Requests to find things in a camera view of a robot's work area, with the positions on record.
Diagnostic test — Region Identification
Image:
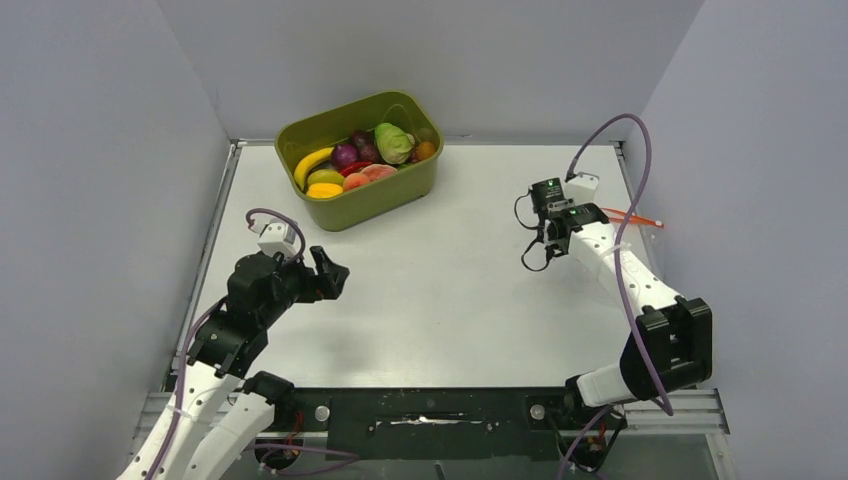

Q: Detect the green plastic bin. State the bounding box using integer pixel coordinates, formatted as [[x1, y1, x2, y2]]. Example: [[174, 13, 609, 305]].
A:
[[275, 91, 444, 231]]

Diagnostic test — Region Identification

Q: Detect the small orange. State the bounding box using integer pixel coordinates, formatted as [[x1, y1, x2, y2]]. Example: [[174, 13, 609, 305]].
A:
[[414, 141, 437, 163]]

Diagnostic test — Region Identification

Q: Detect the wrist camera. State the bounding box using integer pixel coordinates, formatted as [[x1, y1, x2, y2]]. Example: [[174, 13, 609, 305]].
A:
[[257, 222, 298, 260], [563, 172, 599, 205]]

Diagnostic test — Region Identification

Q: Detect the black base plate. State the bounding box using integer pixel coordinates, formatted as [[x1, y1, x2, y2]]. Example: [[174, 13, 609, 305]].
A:
[[265, 386, 627, 472]]

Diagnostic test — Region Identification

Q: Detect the red chili pepper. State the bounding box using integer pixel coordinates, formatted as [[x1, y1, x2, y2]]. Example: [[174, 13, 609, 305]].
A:
[[339, 161, 371, 177]]

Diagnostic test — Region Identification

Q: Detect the purple red onion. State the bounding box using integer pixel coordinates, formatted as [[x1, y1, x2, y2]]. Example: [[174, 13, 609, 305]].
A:
[[330, 144, 359, 171]]

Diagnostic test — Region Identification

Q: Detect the green cabbage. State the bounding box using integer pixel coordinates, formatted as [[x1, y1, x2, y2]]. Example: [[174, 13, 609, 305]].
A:
[[374, 122, 415, 165]]

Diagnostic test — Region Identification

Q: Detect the clear zip top bag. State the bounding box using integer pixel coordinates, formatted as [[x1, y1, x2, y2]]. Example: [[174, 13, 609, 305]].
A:
[[602, 208, 665, 229]]

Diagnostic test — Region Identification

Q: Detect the orange peach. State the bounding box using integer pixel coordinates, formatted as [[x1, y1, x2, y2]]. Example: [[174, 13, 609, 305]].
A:
[[342, 172, 371, 192]]

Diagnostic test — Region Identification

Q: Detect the pink peach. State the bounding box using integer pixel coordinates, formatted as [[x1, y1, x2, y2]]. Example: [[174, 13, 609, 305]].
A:
[[360, 164, 397, 182]]

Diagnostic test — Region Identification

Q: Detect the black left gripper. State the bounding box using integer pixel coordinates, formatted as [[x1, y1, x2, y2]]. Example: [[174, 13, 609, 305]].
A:
[[259, 245, 348, 326]]

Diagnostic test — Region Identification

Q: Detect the yellow banana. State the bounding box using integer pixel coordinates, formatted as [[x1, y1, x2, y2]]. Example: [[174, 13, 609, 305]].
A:
[[292, 147, 333, 191]]

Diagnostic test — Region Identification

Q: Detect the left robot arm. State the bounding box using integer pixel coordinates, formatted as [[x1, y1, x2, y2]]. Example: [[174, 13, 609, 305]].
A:
[[120, 246, 350, 479]]

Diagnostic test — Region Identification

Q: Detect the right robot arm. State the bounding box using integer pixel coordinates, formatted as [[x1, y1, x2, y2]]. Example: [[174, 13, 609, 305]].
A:
[[525, 174, 713, 427]]

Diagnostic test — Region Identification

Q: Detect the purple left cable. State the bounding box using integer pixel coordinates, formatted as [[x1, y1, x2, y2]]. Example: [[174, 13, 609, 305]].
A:
[[144, 207, 307, 480]]

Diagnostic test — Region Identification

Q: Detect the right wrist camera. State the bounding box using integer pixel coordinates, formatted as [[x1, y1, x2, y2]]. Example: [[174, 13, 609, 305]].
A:
[[563, 172, 599, 205]]

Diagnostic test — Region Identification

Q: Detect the green yellow mango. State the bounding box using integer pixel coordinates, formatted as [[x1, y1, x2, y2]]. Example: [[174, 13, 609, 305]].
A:
[[306, 169, 345, 187]]

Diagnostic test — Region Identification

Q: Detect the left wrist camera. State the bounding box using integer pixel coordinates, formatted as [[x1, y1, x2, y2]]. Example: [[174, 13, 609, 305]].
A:
[[257, 222, 298, 260]]

